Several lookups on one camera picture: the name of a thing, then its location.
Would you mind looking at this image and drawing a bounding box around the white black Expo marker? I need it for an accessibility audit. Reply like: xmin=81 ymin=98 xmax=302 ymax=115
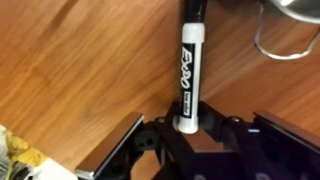
xmin=178 ymin=0 xmax=208 ymax=134

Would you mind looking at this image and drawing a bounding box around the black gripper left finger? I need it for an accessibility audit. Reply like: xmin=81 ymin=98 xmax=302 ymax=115
xmin=75 ymin=101 xmax=195 ymax=180

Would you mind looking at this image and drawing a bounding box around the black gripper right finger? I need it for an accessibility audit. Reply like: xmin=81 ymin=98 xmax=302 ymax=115
xmin=198 ymin=102 xmax=320 ymax=180

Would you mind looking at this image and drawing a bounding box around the silver metal pot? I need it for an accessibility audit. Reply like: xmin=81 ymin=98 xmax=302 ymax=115
xmin=253 ymin=0 xmax=320 ymax=61

